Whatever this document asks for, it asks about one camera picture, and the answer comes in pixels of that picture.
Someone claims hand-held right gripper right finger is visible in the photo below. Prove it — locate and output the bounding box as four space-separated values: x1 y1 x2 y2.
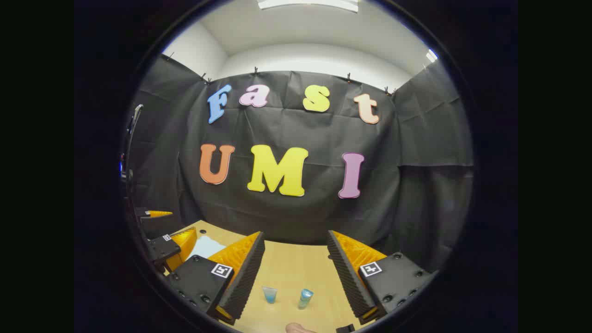
326 230 436 326

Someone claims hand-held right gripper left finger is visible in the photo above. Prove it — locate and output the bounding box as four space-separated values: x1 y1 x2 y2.
166 231 266 326

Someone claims light blue suitcase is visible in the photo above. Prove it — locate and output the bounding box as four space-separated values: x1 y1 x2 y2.
185 235 228 262

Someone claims blue capped teal bottle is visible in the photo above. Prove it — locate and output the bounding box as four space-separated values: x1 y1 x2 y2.
297 288 315 310

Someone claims black backdrop cloth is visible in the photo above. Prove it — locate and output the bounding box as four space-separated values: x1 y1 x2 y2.
123 53 475 273

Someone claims dark metal stand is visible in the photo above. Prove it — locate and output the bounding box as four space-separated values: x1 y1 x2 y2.
124 104 145 185

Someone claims long ceiling light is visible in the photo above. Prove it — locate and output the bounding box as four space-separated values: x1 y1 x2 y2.
257 0 359 13

